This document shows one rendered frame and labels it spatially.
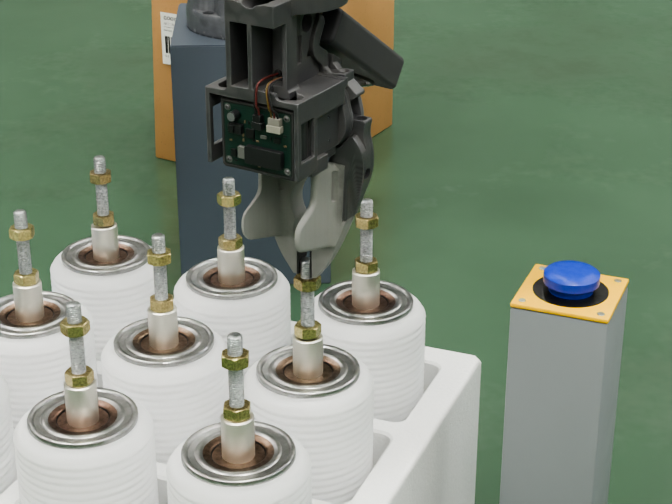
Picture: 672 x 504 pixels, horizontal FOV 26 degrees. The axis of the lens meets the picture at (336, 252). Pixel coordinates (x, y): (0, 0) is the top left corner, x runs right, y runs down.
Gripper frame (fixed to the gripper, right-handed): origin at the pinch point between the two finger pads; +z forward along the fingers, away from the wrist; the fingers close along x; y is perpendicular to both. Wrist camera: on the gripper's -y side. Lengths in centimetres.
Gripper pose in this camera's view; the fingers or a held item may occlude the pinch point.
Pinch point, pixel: (312, 253)
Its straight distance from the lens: 102.5
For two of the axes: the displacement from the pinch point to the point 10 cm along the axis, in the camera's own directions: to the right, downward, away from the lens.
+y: -5.1, 3.6, -7.8
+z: 0.0, 9.1, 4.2
